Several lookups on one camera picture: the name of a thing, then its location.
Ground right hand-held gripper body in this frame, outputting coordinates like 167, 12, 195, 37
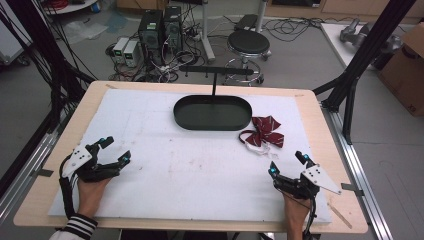
272, 164, 343, 200

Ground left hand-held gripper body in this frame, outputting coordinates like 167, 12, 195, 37
61, 141, 122, 183

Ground dark red striped bow tie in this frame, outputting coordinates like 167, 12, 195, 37
238, 115, 286, 158

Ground black stand with oval tray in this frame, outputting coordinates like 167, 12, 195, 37
173, 65, 255, 132

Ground person's right hand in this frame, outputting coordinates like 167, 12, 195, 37
282, 192, 312, 231

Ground person's left hand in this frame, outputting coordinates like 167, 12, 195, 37
77, 177, 113, 218

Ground white foam mat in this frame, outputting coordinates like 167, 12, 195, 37
48, 88, 333, 224

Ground thin wooden stick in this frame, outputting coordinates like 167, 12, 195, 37
327, 202, 354, 230

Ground grey tape piece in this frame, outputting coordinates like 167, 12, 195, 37
31, 167, 55, 178
340, 182, 365, 197

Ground white power supply unit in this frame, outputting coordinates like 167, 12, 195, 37
112, 36, 130, 65
122, 40, 141, 68

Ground black computer tower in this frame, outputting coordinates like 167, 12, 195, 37
163, 5, 184, 55
137, 9, 165, 65

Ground black round stool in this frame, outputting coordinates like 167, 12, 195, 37
223, 29, 273, 87

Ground brown cardboard box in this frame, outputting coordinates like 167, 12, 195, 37
377, 22, 424, 118

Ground grey metal device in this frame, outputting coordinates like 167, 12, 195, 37
339, 17, 403, 52

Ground white round table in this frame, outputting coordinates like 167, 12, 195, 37
40, 0, 102, 16

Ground black flat adapter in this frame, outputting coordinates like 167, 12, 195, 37
234, 13, 260, 32

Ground white table leg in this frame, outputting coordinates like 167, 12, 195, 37
199, 0, 217, 63

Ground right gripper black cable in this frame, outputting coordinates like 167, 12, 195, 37
301, 196, 318, 240

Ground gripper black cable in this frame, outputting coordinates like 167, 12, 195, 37
58, 159, 80, 220
301, 196, 318, 240

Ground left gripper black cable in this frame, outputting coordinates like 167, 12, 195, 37
58, 159, 80, 220

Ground aluminium rail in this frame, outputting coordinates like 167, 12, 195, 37
320, 102, 395, 240
0, 129, 65, 221

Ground black frame with cables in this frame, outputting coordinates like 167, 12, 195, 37
0, 0, 98, 132

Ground black metal frame strut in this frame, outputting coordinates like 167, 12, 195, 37
312, 0, 418, 145

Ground black floor cables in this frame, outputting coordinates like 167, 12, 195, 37
223, 14, 359, 43

